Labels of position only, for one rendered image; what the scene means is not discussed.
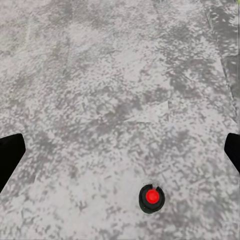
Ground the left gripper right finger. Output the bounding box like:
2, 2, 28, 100
224, 133, 240, 173

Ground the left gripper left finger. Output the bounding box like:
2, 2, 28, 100
0, 133, 26, 192

